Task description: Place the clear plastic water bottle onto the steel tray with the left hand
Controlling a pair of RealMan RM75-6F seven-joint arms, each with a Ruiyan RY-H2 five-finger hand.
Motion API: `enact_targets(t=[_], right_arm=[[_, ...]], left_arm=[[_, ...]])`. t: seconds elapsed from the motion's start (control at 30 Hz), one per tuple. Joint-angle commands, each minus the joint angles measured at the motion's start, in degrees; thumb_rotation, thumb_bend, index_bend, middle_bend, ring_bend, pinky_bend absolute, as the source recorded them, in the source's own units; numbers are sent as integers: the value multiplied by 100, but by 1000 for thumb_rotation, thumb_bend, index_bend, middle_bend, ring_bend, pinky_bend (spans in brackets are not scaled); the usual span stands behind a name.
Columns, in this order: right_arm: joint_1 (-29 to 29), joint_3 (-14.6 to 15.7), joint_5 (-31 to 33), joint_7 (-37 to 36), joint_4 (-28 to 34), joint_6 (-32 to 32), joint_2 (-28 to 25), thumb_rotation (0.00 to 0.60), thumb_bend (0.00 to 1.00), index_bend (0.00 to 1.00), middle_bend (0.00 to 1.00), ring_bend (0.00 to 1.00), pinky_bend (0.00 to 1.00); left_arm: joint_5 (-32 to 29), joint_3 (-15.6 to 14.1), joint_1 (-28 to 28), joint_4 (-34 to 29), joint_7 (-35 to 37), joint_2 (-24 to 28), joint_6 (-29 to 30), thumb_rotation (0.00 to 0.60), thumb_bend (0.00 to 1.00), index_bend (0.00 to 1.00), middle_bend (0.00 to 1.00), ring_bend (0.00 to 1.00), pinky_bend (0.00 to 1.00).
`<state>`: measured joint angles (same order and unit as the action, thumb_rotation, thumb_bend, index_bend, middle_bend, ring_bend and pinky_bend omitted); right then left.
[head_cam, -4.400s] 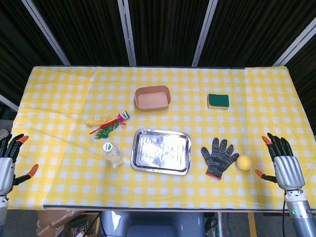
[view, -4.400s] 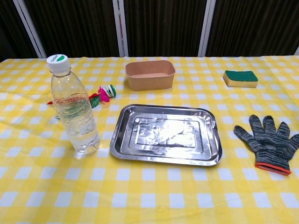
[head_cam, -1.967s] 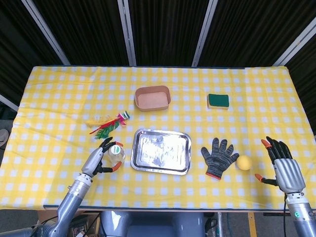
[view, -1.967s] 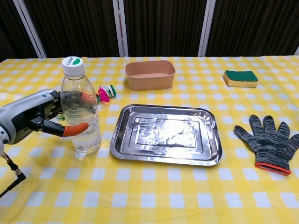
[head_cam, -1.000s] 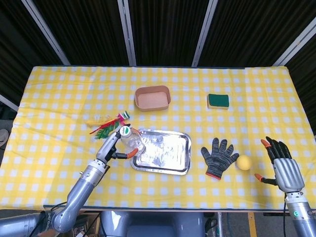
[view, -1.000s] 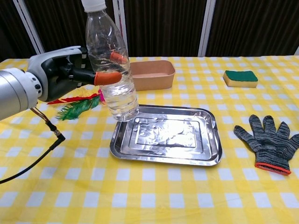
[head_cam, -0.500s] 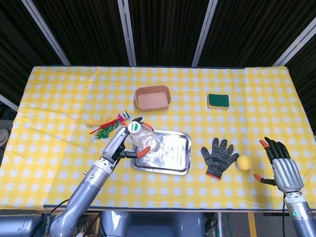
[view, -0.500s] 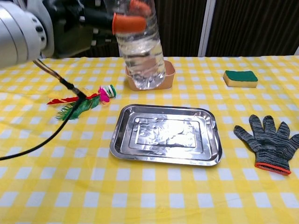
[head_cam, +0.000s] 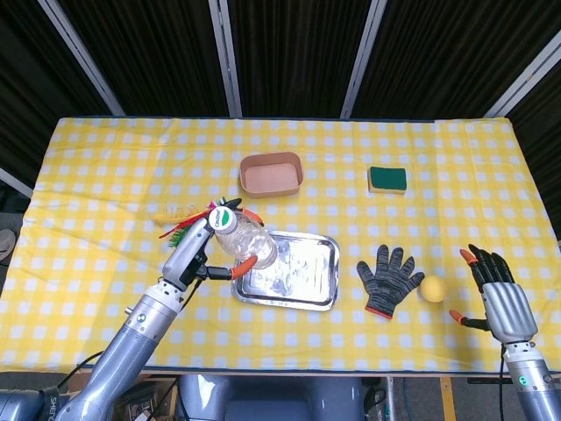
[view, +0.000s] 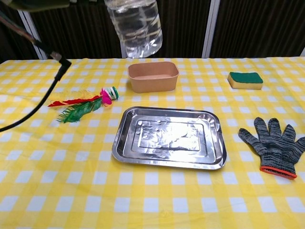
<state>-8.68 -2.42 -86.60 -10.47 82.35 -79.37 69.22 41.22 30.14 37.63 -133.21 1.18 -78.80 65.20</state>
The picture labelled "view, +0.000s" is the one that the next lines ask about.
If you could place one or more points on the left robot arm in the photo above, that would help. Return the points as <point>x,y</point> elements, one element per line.
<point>35,4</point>

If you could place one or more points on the transparent plastic water bottle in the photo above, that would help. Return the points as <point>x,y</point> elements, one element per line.
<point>138,31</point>

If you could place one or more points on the colourful feather shuttlecock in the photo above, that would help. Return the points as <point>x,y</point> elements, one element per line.
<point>83,109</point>

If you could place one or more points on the brown paper box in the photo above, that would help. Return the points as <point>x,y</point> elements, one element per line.
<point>152,83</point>

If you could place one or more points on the grey knitted work glove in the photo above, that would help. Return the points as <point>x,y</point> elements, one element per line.
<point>274,145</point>

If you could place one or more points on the yellow white checkered tablecloth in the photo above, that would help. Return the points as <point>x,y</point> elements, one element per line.
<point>152,198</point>

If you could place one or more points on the yellow sponge with green pad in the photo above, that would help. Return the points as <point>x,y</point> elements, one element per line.
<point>245,82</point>

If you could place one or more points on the rectangular metal tray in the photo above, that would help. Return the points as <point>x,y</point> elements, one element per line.
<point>166,138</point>

